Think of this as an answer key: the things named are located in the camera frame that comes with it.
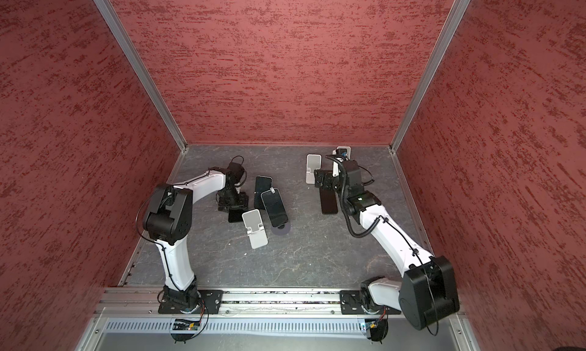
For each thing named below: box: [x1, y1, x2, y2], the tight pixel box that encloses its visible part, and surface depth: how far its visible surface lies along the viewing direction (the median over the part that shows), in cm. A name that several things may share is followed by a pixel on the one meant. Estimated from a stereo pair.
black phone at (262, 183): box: [254, 175, 274, 210], surface depth 93 cm
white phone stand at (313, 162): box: [305, 153, 322, 185], surface depth 105 cm
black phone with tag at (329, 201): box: [319, 187, 339, 215], surface depth 102 cm
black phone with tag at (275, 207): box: [260, 186, 289, 228], surface depth 87 cm
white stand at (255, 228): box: [241, 208, 269, 250], surface depth 87 cm
